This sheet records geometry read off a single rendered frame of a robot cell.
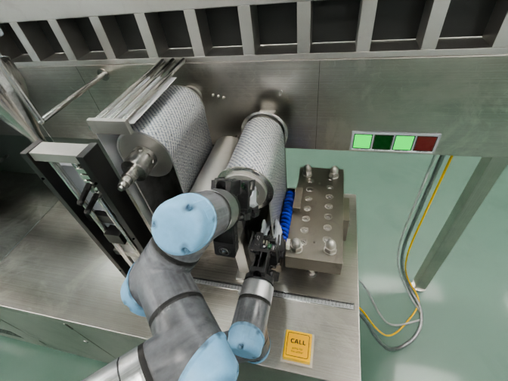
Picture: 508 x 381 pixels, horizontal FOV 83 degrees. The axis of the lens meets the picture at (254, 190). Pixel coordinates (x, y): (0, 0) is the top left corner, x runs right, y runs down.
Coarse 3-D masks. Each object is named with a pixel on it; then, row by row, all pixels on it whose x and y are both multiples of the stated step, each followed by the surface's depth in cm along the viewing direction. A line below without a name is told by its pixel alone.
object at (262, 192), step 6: (234, 174) 68; (240, 174) 68; (246, 174) 68; (246, 180) 69; (258, 180) 68; (258, 186) 69; (264, 186) 69; (264, 192) 70; (258, 198) 72; (264, 198) 72
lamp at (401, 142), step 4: (396, 136) 88; (400, 136) 87; (404, 136) 87; (408, 136) 87; (396, 140) 89; (400, 140) 88; (404, 140) 88; (408, 140) 88; (412, 140) 87; (396, 144) 90; (400, 144) 89; (404, 144) 89; (408, 144) 89; (396, 148) 91; (400, 148) 90; (404, 148) 90; (408, 148) 90
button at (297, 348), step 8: (288, 336) 77; (296, 336) 77; (304, 336) 77; (288, 344) 76; (296, 344) 76; (304, 344) 75; (288, 352) 74; (296, 352) 74; (304, 352) 74; (288, 360) 75; (296, 360) 73; (304, 360) 73
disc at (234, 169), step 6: (228, 168) 68; (234, 168) 68; (240, 168) 67; (246, 168) 67; (222, 174) 70; (228, 174) 70; (252, 174) 68; (258, 174) 67; (264, 180) 68; (270, 186) 69; (270, 192) 71; (270, 198) 72; (264, 204) 75
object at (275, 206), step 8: (280, 168) 87; (280, 176) 88; (280, 184) 90; (280, 192) 91; (272, 200) 77; (280, 200) 92; (272, 208) 78; (280, 208) 94; (272, 216) 79; (272, 224) 81; (272, 232) 83
